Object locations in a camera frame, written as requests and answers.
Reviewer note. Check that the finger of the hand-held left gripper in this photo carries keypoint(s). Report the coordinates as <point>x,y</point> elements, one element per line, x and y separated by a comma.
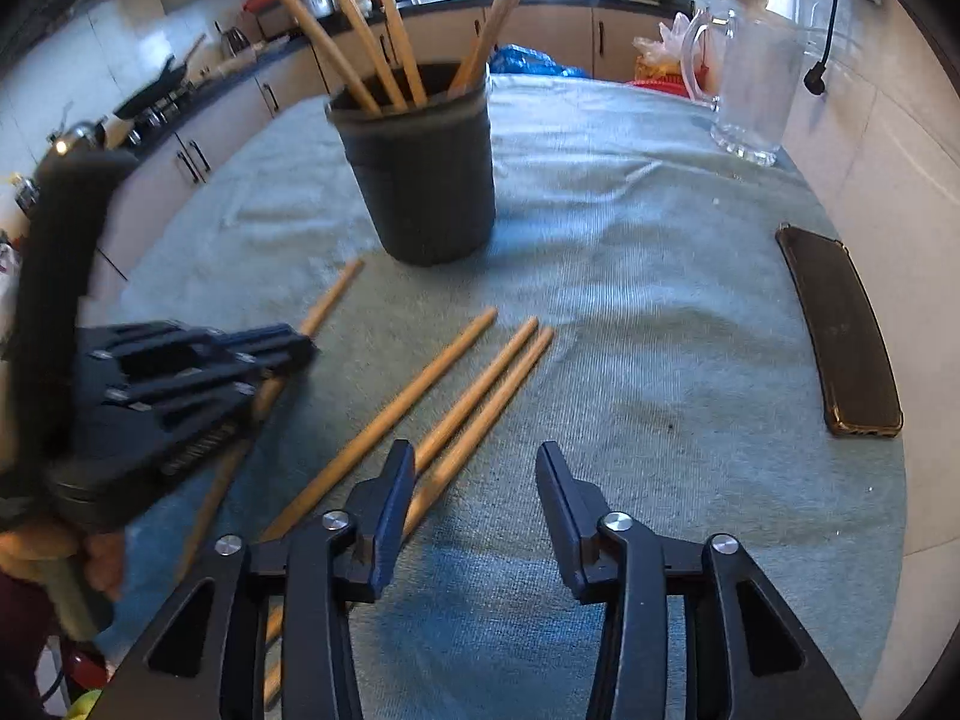
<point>225,349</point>
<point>187,409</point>

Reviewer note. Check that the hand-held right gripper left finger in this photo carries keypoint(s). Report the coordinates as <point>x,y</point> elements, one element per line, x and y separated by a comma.
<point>390,532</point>

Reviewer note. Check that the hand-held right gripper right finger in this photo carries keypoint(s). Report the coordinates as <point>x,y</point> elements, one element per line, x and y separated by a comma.
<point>562,532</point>

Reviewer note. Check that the long wooden chopstick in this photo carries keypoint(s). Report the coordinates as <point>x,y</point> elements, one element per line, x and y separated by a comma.
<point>484,427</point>
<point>312,30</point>
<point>490,15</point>
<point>395,22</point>
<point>508,11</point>
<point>334,300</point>
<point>482,382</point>
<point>358,22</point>
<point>388,416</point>

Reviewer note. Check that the grey perforated chopstick holder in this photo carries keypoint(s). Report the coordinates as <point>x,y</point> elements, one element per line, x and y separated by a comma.
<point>427,180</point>

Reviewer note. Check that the person's left hand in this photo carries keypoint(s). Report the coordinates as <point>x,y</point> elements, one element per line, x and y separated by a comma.
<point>37,547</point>

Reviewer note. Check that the teal tablecloth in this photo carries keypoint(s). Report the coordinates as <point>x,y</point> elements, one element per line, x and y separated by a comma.
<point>600,277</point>

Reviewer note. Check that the steel lidded pot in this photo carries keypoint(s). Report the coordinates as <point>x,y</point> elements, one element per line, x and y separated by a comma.
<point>79,136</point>

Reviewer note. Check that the black wok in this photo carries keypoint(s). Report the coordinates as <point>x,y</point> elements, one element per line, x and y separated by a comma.
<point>157,86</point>

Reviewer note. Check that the steel kettle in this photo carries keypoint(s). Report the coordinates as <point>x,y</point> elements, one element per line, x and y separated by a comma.
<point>236,39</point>

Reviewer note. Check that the black smartphone in brown case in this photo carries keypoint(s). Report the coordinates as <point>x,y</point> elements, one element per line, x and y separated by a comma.
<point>847,345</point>

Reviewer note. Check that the blue plastic bag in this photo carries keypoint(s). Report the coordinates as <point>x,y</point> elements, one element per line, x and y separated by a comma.
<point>532,60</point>

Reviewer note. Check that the beige base cabinets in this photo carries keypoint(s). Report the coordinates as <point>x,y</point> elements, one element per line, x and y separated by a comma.
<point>547,37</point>

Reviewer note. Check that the red plastic basket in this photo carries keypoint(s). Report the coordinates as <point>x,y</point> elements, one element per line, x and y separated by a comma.
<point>656,85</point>

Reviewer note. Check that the yellow plastic bag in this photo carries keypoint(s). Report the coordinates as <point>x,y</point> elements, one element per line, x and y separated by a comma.
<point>660,52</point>

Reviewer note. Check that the clear glass beer mug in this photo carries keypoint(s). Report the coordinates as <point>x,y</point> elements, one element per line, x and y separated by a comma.
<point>757,82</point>

